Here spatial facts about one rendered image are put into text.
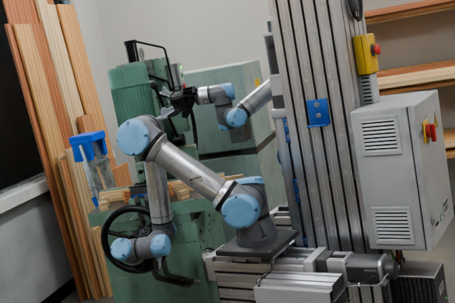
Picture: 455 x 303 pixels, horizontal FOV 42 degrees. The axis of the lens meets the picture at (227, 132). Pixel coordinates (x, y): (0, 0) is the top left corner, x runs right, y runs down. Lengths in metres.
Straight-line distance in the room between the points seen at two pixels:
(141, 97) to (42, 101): 1.63
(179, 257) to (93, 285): 1.65
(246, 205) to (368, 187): 0.41
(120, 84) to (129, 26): 2.66
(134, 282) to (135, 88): 0.86
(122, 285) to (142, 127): 1.03
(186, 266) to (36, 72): 2.03
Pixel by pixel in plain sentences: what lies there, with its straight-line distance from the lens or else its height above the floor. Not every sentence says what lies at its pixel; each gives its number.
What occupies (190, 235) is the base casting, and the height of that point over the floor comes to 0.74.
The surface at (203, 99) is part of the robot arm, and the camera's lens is 2.49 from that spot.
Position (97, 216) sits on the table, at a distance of 2.69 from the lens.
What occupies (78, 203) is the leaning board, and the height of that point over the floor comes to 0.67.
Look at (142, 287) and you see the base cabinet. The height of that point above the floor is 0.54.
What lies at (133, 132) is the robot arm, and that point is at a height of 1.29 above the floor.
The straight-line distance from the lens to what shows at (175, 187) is 2.72.
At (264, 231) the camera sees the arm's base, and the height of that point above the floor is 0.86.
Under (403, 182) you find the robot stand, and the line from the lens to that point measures 1.95.
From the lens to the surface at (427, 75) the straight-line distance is 4.32.
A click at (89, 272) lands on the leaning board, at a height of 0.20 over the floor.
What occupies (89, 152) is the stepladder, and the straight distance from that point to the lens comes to 3.54.
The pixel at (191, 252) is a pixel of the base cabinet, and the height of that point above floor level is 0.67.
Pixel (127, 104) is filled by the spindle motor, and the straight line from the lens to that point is 2.63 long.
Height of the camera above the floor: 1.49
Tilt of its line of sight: 8 degrees down
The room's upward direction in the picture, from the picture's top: 10 degrees counter-clockwise
